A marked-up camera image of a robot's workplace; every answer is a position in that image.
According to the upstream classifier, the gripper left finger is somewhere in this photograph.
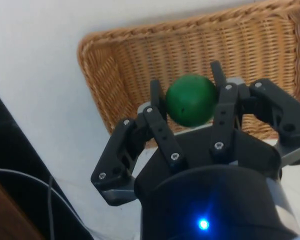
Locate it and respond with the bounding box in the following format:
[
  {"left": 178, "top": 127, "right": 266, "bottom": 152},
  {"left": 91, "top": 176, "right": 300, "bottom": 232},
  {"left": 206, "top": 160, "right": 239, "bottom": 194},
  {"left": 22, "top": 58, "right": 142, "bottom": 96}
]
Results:
[{"left": 90, "top": 79, "right": 190, "bottom": 207}]

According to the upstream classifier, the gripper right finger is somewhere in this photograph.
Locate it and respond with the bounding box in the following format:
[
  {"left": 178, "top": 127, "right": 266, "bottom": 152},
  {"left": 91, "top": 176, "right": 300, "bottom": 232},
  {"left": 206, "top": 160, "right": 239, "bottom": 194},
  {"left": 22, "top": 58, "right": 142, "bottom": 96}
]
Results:
[{"left": 209, "top": 60, "right": 300, "bottom": 167}]

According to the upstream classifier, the green ball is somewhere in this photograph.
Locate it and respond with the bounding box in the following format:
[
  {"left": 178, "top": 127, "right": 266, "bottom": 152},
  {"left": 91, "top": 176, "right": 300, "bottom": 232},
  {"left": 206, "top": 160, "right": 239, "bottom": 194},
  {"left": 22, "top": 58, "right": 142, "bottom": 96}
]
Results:
[{"left": 165, "top": 74, "right": 219, "bottom": 128}]

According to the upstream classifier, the wicker basket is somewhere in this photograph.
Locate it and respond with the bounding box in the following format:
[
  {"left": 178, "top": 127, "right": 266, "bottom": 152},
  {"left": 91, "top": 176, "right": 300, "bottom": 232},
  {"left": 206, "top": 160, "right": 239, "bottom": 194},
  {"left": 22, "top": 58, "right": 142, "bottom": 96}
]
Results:
[{"left": 77, "top": 0, "right": 300, "bottom": 141}]

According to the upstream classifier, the grey cable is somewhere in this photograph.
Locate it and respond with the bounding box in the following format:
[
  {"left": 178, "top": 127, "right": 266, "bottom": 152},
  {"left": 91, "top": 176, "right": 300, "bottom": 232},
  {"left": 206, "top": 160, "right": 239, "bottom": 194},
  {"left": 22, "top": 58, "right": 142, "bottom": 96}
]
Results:
[{"left": 0, "top": 167, "right": 92, "bottom": 240}]

